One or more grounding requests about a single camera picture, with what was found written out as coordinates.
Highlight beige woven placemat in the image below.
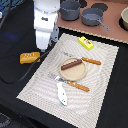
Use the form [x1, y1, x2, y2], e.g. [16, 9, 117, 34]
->
[17, 34, 118, 128]

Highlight fork with wooden handle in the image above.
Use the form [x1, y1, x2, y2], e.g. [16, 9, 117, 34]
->
[48, 73, 90, 92]

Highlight brown toy sausage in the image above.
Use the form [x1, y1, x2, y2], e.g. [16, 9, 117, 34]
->
[61, 60, 82, 70]

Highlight orange toy bread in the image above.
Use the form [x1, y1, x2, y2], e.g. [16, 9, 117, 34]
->
[20, 52, 40, 64]

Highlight yellow toy butter box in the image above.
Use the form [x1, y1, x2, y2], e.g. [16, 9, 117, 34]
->
[78, 36, 94, 50]

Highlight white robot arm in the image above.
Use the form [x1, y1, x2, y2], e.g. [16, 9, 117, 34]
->
[33, 0, 60, 52]

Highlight beige bowl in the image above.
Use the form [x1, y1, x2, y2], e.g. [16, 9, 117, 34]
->
[121, 7, 128, 30]

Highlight grey saucepan with handle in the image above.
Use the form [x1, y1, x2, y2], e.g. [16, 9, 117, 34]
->
[81, 8, 109, 31]

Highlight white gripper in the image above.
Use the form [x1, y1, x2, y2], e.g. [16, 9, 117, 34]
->
[34, 9, 59, 52]

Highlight blue striped cloth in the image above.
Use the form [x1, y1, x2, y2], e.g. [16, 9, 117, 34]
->
[0, 0, 27, 14]

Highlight brown toy stove board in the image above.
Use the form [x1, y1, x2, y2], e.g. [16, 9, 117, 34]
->
[57, 1, 128, 43]

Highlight round wooden plate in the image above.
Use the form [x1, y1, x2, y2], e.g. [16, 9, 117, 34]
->
[59, 57, 87, 81]

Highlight grey pot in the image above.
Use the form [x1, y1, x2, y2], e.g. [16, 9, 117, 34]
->
[59, 0, 80, 21]

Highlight knife with wooden handle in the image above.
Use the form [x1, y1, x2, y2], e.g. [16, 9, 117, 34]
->
[61, 51, 103, 66]

